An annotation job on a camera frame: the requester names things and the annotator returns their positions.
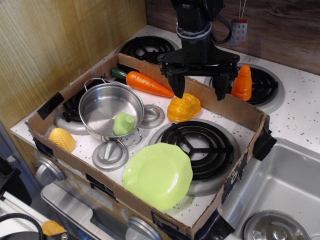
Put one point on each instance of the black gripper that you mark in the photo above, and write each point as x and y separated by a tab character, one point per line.
199	57

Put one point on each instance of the green toy broccoli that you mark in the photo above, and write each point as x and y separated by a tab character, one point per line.
123	124

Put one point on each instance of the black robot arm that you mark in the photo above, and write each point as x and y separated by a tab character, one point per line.
194	18

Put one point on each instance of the small steel pan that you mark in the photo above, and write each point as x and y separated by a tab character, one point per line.
102	101

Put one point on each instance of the orange toy pumpkin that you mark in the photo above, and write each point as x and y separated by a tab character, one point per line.
183	109

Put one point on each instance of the orange swirl cone toy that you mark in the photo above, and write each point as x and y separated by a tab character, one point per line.
242	85

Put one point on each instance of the silver stove knob middle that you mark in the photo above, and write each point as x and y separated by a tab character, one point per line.
153	116

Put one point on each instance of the silver stove knob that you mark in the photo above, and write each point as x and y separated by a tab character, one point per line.
153	116
110	156

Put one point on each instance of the back left black burner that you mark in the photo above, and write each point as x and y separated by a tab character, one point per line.
148	48

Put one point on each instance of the black burner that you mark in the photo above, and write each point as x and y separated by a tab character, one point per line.
268	92
148	48
212	150
67	116

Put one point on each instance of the orange toy carrot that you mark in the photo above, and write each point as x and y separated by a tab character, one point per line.
141	82

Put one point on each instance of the hanging metal spatula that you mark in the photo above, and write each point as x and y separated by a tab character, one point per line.
239	27

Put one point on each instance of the back right black burner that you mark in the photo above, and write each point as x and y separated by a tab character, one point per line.
268	92

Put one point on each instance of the front right black burner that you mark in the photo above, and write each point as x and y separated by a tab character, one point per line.
212	150

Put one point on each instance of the light green plastic plate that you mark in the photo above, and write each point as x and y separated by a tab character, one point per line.
159	174

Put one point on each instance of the silver stove knob front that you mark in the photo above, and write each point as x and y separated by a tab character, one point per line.
110	156

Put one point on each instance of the silver sink basin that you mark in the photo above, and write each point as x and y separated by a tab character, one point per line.
287	181

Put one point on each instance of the front left black burner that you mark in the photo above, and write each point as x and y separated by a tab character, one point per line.
67	116

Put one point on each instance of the cardboard fence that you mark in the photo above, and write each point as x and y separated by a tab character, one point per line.
230	107

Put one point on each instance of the yellow toy corn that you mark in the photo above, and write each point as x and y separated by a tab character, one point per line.
62	138

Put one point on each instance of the sink drain strainer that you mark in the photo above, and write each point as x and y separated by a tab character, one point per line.
273	225

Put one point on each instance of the oven front knob right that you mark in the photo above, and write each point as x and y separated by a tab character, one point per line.
140	230

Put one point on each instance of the oven knob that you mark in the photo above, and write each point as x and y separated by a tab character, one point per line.
48	173
140	230

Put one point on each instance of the oven front knob left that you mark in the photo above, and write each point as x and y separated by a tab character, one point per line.
48	173

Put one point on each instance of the yellow toy bottom left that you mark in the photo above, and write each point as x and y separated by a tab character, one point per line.
51	228

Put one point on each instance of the oven door handle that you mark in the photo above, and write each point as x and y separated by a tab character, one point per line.
83	219

